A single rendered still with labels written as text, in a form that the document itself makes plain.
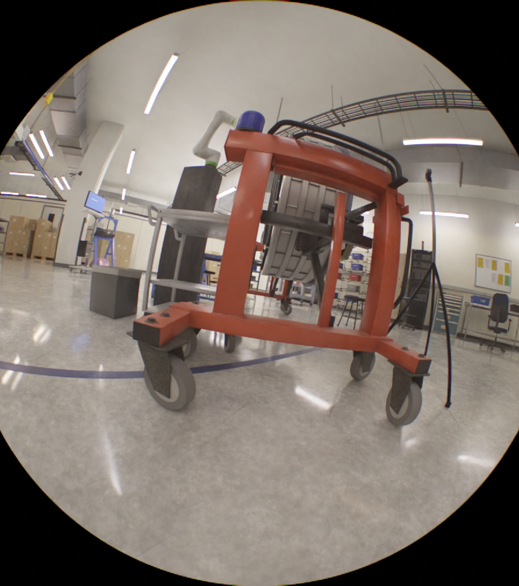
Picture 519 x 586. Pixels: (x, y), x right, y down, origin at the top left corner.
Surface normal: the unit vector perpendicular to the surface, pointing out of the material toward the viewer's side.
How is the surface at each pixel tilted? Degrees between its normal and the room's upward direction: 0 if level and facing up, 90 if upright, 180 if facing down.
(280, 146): 90
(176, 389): 89
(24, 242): 90
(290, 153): 90
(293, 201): 109
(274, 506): 0
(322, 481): 0
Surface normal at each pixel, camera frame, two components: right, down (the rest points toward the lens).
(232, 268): 0.04, 0.06
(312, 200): -0.01, 0.33
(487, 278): -0.73, -0.10
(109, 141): 0.65, 0.15
